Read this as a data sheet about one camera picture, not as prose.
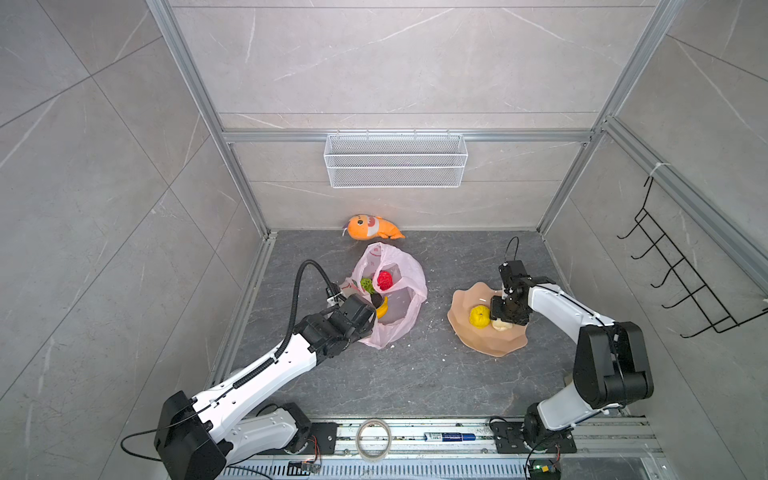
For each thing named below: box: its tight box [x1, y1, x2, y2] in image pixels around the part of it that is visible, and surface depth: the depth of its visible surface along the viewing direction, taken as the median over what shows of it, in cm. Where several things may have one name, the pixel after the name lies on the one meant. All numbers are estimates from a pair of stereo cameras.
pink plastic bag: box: [340, 242, 428, 350], surface depth 87 cm
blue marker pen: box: [423, 432, 477, 442], surface depth 74 cm
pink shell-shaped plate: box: [447, 282, 529, 357], surface depth 92 cm
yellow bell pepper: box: [469, 305, 491, 329], surface depth 92 cm
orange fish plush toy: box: [342, 214, 406, 241], surface depth 115 cm
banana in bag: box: [376, 296, 389, 319], surface depth 97 cm
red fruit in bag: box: [377, 270, 394, 291], surface depth 100 cm
